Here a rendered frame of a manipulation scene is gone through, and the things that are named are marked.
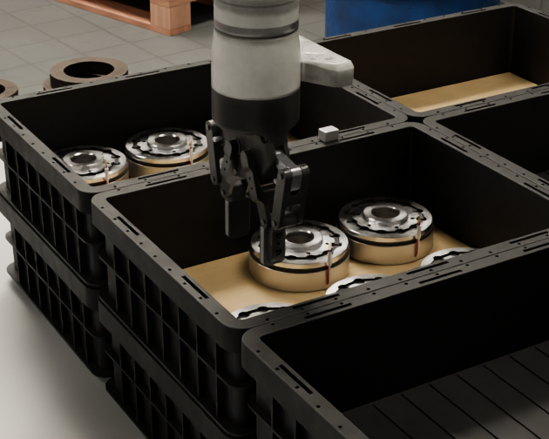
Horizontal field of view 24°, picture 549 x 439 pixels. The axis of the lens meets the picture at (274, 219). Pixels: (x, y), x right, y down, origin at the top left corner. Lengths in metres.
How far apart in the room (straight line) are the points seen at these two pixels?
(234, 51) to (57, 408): 0.48
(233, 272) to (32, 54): 3.35
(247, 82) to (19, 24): 3.95
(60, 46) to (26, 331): 3.25
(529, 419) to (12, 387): 0.57
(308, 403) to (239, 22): 0.31
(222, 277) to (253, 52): 0.34
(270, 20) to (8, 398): 0.55
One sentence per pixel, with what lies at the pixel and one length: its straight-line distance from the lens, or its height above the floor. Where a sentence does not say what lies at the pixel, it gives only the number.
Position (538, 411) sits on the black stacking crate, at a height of 0.83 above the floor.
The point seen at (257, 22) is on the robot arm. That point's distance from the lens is 1.02.
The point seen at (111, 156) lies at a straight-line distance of 1.52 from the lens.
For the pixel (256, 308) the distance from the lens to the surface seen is 1.18.
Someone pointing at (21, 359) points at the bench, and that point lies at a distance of 1.44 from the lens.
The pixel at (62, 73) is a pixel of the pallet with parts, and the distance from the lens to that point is 3.13.
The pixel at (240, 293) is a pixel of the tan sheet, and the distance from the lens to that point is 1.27.
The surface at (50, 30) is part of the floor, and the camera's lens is 4.86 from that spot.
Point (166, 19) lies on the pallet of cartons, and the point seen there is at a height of 0.06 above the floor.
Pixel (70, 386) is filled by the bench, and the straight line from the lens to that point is 1.38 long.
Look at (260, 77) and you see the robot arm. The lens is 1.03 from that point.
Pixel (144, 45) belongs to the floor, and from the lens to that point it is 4.65.
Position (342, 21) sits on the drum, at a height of 0.19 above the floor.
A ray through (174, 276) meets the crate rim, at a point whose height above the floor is 0.93.
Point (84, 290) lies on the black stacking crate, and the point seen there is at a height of 0.81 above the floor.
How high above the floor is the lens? 1.46
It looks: 26 degrees down
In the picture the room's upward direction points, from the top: straight up
